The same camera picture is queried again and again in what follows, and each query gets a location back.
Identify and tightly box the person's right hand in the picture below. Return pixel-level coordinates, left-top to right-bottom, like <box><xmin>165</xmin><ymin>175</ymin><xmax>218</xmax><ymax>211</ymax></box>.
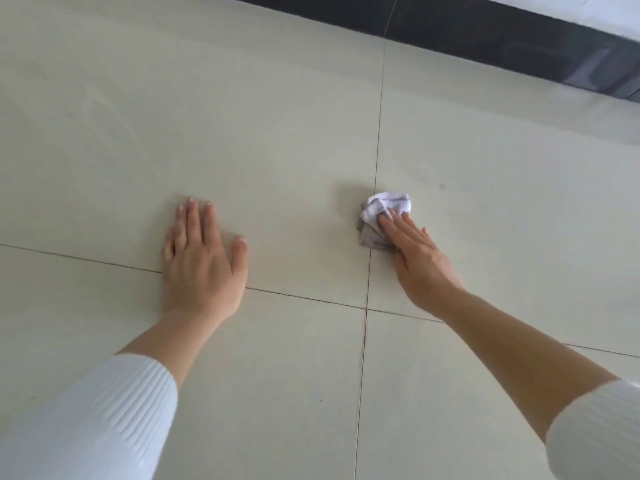
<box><xmin>377</xmin><ymin>209</ymin><xmax>469</xmax><ymax>319</ymax></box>

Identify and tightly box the grey wiping rag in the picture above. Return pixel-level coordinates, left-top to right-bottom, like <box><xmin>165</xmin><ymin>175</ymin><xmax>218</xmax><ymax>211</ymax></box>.
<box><xmin>357</xmin><ymin>192</ymin><xmax>414</xmax><ymax>253</ymax></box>

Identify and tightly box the black baseboard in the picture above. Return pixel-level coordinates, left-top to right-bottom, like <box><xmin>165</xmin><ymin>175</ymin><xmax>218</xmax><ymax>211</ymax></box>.
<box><xmin>215</xmin><ymin>0</ymin><xmax>640</xmax><ymax>103</ymax></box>

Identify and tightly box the person's left forearm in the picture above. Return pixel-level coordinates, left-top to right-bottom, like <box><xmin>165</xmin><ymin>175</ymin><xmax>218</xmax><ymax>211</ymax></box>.
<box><xmin>0</xmin><ymin>309</ymin><xmax>223</xmax><ymax>480</ymax></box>

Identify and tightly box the person's left hand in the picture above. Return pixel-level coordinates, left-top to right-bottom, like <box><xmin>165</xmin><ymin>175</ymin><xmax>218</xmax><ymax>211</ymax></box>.
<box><xmin>161</xmin><ymin>196</ymin><xmax>250</xmax><ymax>325</ymax></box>

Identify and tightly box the person's right forearm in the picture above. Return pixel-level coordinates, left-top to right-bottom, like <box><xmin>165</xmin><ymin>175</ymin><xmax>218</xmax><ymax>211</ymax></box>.
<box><xmin>442</xmin><ymin>292</ymin><xmax>640</xmax><ymax>480</ymax></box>

